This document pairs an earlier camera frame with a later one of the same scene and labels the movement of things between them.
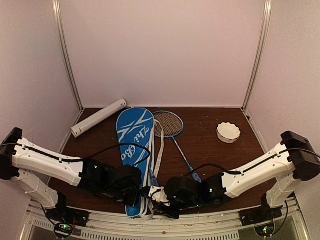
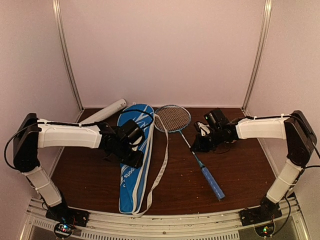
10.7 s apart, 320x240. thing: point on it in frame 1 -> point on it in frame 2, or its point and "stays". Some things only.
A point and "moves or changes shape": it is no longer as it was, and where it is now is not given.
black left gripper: x=132 y=200 -> x=136 y=161
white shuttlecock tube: x=87 y=124 stays
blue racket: x=173 y=125 moves or changes shape
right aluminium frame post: x=259 y=61 stays
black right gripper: x=161 y=209 -> x=197 y=144
